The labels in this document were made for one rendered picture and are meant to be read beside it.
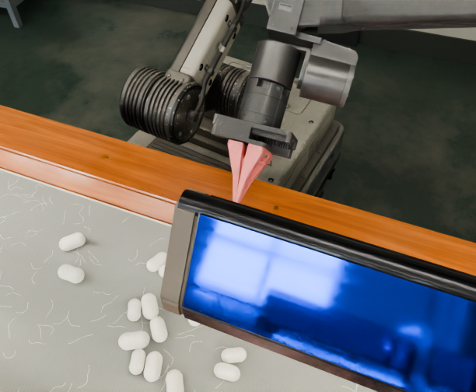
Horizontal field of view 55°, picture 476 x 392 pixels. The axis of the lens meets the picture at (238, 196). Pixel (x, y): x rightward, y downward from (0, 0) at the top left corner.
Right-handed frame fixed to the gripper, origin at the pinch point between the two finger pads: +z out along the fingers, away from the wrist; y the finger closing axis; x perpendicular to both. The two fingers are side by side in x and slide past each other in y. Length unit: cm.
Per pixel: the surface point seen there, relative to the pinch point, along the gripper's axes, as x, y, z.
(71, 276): -1.2, -19.3, 16.9
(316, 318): -31.6, 14.2, 4.7
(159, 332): -2.7, -4.2, 19.2
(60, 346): -4.9, -15.9, 24.6
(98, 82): 135, -116, -32
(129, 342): -4.4, -7.1, 21.1
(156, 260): 3.2, -9.7, 11.9
